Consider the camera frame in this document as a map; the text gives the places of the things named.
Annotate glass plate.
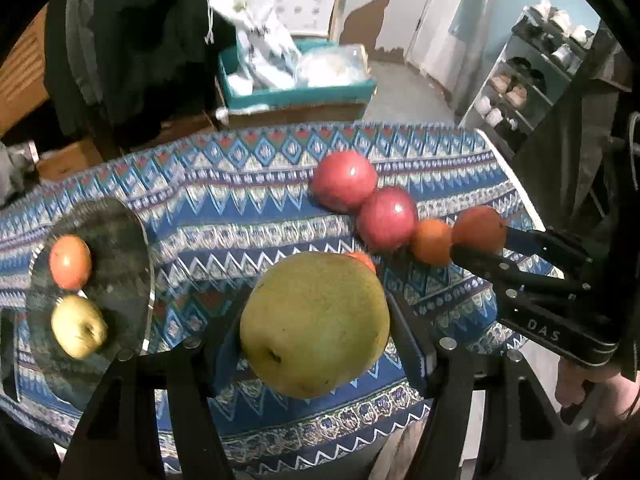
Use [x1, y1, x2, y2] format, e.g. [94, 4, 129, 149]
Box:
[25, 197, 155, 411]

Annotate large green pear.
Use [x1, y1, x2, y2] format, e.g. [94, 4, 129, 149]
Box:
[240, 252, 390, 399]

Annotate small orange with stem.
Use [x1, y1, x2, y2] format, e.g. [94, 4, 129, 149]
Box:
[451, 206, 506, 254]

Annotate orange on plate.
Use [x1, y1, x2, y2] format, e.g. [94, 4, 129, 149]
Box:
[49, 235, 92, 290]

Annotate blue patterned tablecloth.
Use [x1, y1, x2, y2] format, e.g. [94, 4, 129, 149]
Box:
[1, 124, 542, 479]

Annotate teal cardboard box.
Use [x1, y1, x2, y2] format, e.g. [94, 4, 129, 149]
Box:
[218, 39, 378, 110]

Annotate wooden louvered door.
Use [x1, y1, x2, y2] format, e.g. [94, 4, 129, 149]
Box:
[0, 6, 49, 136]

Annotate grey shoe rack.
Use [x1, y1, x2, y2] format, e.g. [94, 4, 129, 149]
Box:
[460, 0, 594, 160]

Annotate white plastic bag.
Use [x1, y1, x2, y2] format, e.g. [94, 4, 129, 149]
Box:
[206, 0, 370, 96]

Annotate black hanging clothes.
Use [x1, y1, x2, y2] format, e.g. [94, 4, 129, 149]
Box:
[44, 0, 234, 157]

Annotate light red apple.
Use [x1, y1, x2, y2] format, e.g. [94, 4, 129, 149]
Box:
[309, 150, 378, 212]

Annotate dark red apple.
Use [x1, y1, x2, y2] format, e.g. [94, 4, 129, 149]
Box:
[356, 186, 418, 252]

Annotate orange left of pear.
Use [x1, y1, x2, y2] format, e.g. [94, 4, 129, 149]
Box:
[346, 252, 376, 273]

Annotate person's right hand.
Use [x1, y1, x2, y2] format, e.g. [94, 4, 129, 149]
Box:
[554, 358, 639, 427]

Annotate large orange right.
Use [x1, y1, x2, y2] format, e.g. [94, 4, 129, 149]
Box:
[410, 219, 452, 268]

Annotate small yellow apple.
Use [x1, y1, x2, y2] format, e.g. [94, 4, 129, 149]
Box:
[51, 295, 108, 360]

